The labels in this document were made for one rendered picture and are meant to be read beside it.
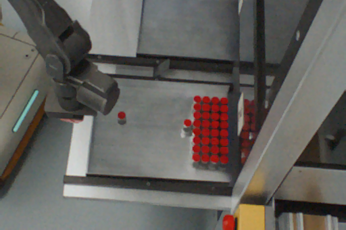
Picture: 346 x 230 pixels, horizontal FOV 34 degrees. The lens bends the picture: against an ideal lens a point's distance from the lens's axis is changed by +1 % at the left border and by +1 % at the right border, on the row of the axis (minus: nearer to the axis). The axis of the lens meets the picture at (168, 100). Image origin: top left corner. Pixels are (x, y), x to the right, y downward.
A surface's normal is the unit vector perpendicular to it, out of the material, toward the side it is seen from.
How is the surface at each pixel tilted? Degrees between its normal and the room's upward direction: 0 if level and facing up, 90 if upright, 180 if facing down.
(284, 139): 90
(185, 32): 0
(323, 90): 90
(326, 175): 90
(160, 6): 0
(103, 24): 0
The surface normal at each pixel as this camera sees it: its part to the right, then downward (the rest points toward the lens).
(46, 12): 0.71, -0.12
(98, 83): 0.22, -0.59
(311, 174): -0.06, 0.88
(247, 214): 0.05, -0.46
